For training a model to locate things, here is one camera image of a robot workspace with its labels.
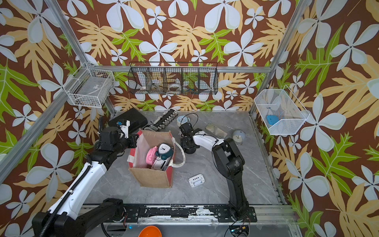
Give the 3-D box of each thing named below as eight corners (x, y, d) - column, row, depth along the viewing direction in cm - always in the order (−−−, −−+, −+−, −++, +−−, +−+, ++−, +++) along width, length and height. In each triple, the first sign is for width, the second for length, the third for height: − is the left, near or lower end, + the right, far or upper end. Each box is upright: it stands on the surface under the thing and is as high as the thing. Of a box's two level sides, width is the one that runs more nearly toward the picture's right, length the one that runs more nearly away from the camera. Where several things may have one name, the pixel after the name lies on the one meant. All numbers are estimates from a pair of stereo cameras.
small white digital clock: (191, 188, 85) (191, 186, 82) (188, 180, 87) (188, 178, 85) (205, 182, 87) (205, 180, 84) (201, 175, 90) (201, 173, 87)
